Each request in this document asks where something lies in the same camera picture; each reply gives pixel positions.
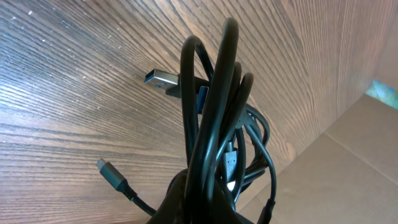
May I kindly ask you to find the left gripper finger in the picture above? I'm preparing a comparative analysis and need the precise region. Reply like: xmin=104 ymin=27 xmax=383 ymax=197
xmin=154 ymin=169 xmax=252 ymax=224

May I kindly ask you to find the black USB cable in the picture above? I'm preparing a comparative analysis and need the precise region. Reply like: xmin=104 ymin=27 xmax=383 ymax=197
xmin=95 ymin=17 xmax=277 ymax=224

